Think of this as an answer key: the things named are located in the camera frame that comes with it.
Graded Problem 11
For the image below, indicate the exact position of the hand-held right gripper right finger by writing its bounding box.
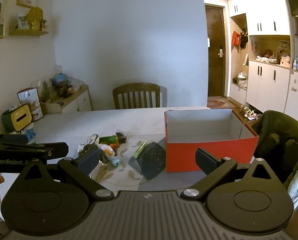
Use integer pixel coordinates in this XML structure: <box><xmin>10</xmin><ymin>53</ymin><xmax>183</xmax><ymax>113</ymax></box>
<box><xmin>181</xmin><ymin>148</ymin><xmax>273</xmax><ymax>202</ymax></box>

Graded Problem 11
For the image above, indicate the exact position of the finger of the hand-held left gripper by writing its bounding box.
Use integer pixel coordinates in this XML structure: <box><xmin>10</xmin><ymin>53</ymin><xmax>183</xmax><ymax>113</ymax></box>
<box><xmin>29</xmin><ymin>142</ymin><xmax>69</xmax><ymax>160</ymax></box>
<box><xmin>0</xmin><ymin>133</ymin><xmax>29</xmax><ymax>145</ymax></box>

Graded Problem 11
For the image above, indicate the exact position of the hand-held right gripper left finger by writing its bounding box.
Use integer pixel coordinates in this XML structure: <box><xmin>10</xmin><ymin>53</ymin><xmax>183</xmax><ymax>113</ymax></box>
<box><xmin>19</xmin><ymin>147</ymin><xmax>114</xmax><ymax>202</ymax></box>

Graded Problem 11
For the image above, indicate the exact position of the red cardboard box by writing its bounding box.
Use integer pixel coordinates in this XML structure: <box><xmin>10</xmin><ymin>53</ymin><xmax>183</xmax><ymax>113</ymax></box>
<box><xmin>164</xmin><ymin>109</ymin><xmax>260</xmax><ymax>173</ymax></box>

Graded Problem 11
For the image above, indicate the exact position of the white printed plastic bag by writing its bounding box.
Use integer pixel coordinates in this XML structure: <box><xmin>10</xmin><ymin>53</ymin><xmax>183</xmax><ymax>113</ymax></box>
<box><xmin>97</xmin><ymin>144</ymin><xmax>116</xmax><ymax>159</ymax></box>

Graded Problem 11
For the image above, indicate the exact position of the dark printed packet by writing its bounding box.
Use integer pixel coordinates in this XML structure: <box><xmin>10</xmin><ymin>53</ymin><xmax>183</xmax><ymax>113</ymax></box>
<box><xmin>78</xmin><ymin>144</ymin><xmax>97</xmax><ymax>157</ymax></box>

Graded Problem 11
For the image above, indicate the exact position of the blue cloth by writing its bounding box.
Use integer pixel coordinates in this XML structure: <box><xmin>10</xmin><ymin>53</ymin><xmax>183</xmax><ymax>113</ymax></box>
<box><xmin>24</xmin><ymin>128</ymin><xmax>37</xmax><ymax>140</ymax></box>

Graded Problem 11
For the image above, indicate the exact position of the yellow green tissue box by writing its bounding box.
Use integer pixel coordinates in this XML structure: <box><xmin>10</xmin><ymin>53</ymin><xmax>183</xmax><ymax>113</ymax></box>
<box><xmin>1</xmin><ymin>104</ymin><xmax>34</xmax><ymax>133</ymax></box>

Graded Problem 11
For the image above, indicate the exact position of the green toy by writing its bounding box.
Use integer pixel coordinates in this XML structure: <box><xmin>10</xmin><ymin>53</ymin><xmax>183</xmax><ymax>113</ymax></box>
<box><xmin>99</xmin><ymin>135</ymin><xmax>119</xmax><ymax>149</ymax></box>

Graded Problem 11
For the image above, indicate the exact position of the dark small packet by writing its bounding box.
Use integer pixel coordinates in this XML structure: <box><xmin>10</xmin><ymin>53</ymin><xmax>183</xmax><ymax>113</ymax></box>
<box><xmin>115</xmin><ymin>132</ymin><xmax>128</xmax><ymax>144</ymax></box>

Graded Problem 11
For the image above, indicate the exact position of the printed carton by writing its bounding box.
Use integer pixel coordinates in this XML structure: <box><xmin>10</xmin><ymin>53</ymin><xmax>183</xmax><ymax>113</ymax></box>
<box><xmin>17</xmin><ymin>87</ymin><xmax>43</xmax><ymax>120</ymax></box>

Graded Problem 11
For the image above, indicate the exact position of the green marker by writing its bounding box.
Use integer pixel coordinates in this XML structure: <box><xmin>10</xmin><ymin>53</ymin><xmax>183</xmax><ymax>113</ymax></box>
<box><xmin>133</xmin><ymin>142</ymin><xmax>146</xmax><ymax>158</ymax></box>

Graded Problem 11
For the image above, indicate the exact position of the white drawer cabinet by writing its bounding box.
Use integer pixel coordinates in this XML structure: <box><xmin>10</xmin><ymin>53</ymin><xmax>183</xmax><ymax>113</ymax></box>
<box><xmin>40</xmin><ymin>85</ymin><xmax>92</xmax><ymax>114</ymax></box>

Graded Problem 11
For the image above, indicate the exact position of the dark grey dotted pouch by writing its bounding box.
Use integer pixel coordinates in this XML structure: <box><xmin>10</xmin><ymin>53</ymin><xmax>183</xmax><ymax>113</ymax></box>
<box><xmin>128</xmin><ymin>142</ymin><xmax>166</xmax><ymax>180</ymax></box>

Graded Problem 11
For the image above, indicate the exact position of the patterned doormat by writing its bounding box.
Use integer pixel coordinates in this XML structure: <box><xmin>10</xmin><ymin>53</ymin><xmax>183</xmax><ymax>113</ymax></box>
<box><xmin>207</xmin><ymin>99</ymin><xmax>240</xmax><ymax>109</ymax></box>

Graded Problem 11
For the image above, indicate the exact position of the row of shoes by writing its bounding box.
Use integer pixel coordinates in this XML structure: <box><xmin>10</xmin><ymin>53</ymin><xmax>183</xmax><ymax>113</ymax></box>
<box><xmin>239</xmin><ymin>106</ymin><xmax>263</xmax><ymax>121</ymax></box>

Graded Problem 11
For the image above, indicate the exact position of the clear bag of toys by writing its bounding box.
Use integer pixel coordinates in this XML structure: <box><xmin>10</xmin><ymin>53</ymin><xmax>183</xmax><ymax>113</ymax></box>
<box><xmin>30</xmin><ymin>65</ymin><xmax>86</xmax><ymax>103</ymax></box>

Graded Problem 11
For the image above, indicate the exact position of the wooden slatted chair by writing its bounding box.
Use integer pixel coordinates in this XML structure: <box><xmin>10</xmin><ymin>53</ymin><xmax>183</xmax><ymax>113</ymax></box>
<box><xmin>112</xmin><ymin>83</ymin><xmax>161</xmax><ymax>110</ymax></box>

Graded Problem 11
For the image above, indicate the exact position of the brown door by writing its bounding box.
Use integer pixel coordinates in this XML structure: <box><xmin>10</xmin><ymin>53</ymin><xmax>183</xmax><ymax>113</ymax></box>
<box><xmin>204</xmin><ymin>3</ymin><xmax>226</xmax><ymax>98</ymax></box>

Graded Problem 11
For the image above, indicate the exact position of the white lower cabinet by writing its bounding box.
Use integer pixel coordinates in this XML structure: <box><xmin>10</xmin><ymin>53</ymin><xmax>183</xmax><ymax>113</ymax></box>
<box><xmin>247</xmin><ymin>60</ymin><xmax>290</xmax><ymax>117</ymax></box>

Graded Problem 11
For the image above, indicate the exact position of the yellow toy figure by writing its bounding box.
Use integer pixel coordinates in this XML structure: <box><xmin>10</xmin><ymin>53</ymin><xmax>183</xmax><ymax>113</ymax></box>
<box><xmin>26</xmin><ymin>6</ymin><xmax>44</xmax><ymax>30</ymax></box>

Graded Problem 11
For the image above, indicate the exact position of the red hanging bag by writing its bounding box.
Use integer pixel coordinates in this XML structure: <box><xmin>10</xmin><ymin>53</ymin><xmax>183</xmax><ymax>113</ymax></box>
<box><xmin>231</xmin><ymin>31</ymin><xmax>241</xmax><ymax>47</ymax></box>

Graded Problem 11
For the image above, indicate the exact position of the black hanging bag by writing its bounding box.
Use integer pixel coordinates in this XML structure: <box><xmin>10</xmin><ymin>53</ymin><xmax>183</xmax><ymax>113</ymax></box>
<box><xmin>240</xmin><ymin>30</ymin><xmax>249</xmax><ymax>49</ymax></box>

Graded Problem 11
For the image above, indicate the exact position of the white upper cabinet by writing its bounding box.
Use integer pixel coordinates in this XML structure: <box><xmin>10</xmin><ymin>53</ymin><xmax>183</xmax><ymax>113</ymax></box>
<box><xmin>228</xmin><ymin>0</ymin><xmax>291</xmax><ymax>36</ymax></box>

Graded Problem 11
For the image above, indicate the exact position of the wooden wall shelf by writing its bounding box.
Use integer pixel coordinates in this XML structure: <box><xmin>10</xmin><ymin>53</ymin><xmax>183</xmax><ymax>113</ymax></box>
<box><xmin>9</xmin><ymin>29</ymin><xmax>49</xmax><ymax>37</ymax></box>

